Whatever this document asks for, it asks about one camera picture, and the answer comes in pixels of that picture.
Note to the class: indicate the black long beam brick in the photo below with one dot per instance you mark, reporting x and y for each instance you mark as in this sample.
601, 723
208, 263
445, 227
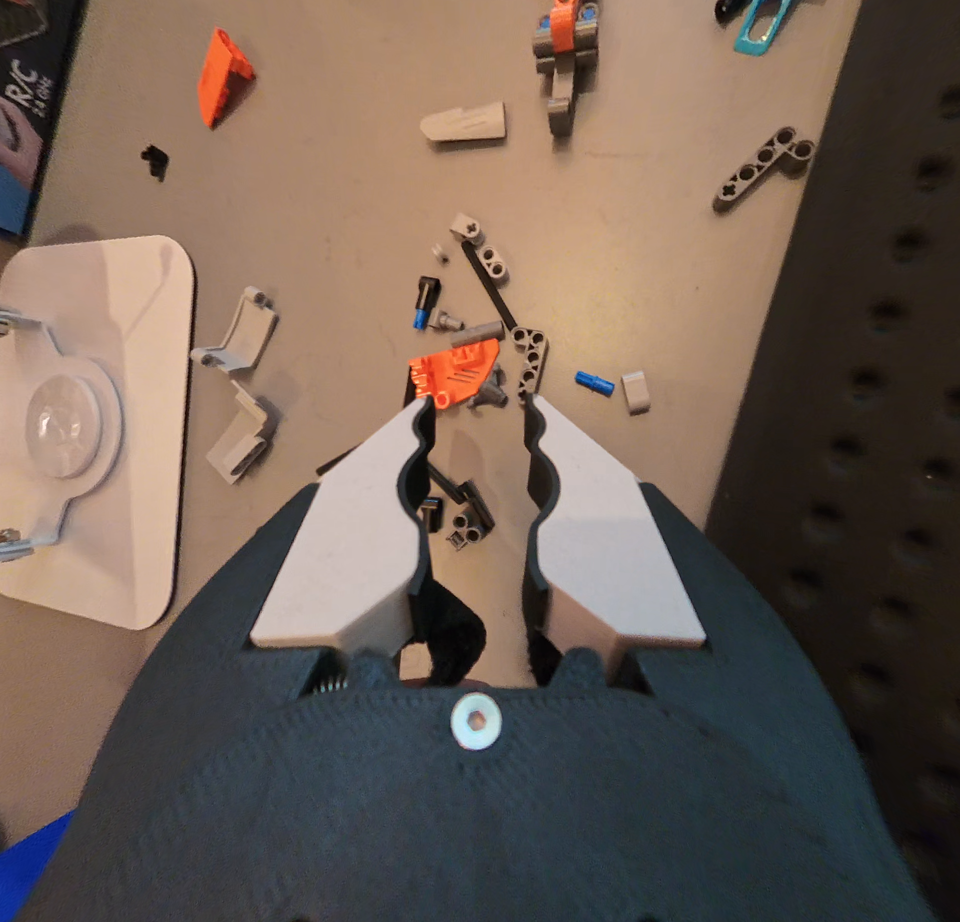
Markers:
491, 288
457, 491

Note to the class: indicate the light grey angular panel brick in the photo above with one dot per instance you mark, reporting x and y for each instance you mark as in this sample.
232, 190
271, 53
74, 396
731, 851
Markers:
244, 434

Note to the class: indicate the dark blue robot kit box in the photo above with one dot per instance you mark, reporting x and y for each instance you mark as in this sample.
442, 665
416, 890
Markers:
26, 74

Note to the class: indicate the small grey connector brick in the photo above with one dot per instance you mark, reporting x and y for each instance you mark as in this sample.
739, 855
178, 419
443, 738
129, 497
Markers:
491, 262
465, 226

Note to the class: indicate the grey angled beam brick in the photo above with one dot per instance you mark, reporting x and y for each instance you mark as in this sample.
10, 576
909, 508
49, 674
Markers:
765, 168

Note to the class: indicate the black blue axle pin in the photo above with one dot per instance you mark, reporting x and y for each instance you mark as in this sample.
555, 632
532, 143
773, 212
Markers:
426, 299

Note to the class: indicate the tiny light grey bushing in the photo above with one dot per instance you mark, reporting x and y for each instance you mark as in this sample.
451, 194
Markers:
440, 253

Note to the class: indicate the blue connector pin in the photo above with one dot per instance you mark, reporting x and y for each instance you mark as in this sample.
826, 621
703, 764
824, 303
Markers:
594, 383

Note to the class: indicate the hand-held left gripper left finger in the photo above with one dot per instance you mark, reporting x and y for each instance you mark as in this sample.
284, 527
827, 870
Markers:
337, 554

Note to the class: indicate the grey orange brick cluster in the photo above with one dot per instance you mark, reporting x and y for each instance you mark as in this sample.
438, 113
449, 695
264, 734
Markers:
454, 371

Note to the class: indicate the light grey curved panel brick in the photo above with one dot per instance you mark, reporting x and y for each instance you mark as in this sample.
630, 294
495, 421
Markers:
240, 329

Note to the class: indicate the grey orange brick assembly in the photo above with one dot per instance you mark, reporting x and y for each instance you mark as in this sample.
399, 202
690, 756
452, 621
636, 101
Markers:
562, 74

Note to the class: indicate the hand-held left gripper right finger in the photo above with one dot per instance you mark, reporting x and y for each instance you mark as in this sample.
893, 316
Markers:
615, 562

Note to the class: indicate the orange wedge brick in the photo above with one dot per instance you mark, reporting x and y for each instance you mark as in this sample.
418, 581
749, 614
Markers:
221, 74
564, 7

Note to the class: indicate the scattered small grey connector bricks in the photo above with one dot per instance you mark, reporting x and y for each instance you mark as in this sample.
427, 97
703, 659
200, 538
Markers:
466, 530

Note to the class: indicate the small black connector brick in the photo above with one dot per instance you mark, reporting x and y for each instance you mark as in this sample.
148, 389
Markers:
155, 161

